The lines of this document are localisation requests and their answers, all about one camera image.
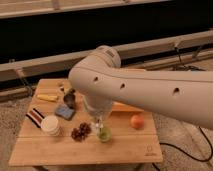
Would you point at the white dish brush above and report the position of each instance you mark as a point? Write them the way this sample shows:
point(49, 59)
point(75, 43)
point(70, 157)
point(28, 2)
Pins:
point(98, 124)

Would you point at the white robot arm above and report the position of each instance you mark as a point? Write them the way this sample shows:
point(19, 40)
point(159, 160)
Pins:
point(183, 95)

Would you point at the green plastic cup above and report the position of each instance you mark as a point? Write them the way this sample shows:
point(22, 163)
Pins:
point(104, 134)

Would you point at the yellow plastic bin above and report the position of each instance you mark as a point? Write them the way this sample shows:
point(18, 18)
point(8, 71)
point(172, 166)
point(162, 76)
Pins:
point(120, 107)

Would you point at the red apple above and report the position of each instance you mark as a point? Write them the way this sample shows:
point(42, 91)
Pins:
point(137, 121)

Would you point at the blue sponge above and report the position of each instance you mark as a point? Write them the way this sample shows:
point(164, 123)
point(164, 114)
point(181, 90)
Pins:
point(64, 112)

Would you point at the yellow banana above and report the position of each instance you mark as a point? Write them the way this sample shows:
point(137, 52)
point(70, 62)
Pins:
point(51, 98)

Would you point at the dark grape bunch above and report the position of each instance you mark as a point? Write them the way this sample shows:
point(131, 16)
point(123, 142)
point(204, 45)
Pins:
point(80, 133)

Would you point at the wooden table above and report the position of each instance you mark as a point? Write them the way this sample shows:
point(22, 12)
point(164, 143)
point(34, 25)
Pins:
point(128, 145)

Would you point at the striped cloth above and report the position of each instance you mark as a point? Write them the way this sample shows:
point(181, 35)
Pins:
point(35, 116)

